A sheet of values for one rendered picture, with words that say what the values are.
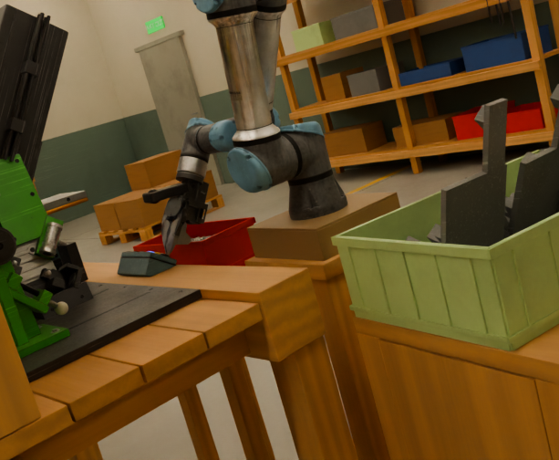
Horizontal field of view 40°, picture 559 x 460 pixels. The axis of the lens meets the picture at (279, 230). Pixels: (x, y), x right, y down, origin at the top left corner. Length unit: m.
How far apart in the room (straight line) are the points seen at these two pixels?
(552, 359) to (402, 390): 0.40
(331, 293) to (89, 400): 0.68
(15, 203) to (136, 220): 6.14
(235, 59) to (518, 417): 0.97
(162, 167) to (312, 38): 2.22
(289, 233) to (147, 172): 6.79
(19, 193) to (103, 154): 10.26
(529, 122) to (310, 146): 5.00
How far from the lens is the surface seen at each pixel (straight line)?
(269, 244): 1.92
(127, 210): 8.08
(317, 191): 1.87
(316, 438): 1.63
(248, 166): 1.76
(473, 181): 1.30
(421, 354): 1.41
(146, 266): 1.90
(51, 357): 1.51
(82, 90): 12.18
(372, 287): 1.45
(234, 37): 1.75
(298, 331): 1.55
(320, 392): 1.61
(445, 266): 1.27
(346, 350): 1.81
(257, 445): 2.22
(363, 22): 7.59
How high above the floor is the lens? 1.29
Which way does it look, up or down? 11 degrees down
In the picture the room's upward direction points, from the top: 16 degrees counter-clockwise
